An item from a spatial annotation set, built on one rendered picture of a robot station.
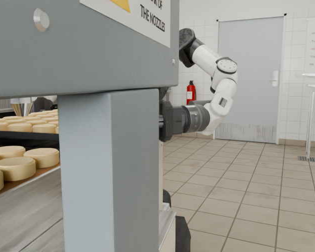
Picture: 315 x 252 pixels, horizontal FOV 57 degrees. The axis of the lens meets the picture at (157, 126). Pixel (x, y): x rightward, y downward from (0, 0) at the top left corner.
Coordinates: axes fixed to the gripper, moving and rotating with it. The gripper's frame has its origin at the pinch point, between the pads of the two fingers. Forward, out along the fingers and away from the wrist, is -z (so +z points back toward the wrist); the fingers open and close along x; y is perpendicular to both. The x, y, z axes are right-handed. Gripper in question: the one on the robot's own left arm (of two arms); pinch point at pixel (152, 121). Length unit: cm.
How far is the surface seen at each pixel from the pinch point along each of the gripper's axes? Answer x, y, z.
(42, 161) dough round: 0.2, 31.4, -35.1
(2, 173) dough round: 1, 37, -40
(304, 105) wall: -25, -209, 388
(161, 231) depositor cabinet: -7, 45, -23
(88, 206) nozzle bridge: 3, 56, -36
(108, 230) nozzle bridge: 1, 57, -35
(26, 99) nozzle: 9.1, 32.7, -36.7
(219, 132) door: -77, -320, 312
